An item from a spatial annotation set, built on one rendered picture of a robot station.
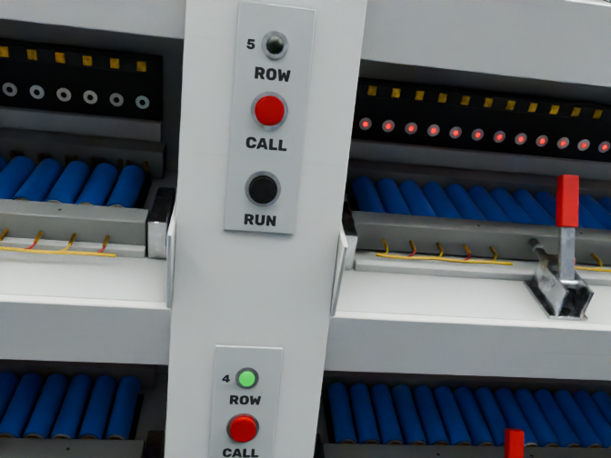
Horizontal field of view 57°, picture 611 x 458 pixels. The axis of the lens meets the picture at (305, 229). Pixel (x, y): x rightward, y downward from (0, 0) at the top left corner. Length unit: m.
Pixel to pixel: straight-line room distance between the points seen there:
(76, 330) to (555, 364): 0.31
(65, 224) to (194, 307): 0.10
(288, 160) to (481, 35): 0.13
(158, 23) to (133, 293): 0.15
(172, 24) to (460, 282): 0.25
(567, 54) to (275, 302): 0.22
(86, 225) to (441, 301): 0.23
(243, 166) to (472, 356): 0.19
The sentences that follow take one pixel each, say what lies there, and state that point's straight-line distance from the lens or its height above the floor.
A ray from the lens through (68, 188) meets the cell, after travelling 0.43.
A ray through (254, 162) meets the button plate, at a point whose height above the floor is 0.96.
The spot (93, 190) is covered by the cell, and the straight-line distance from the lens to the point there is 0.43.
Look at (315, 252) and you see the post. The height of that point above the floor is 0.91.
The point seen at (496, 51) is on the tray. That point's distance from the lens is 0.36.
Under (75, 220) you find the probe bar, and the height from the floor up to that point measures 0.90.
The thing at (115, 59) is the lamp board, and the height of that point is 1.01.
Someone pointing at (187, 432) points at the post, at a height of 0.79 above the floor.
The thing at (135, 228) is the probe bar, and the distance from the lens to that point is 0.38.
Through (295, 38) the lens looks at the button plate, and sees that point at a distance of 0.32.
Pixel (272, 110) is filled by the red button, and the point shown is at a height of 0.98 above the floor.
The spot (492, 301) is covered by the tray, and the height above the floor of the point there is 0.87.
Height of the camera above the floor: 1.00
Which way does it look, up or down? 13 degrees down
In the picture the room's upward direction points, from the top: 6 degrees clockwise
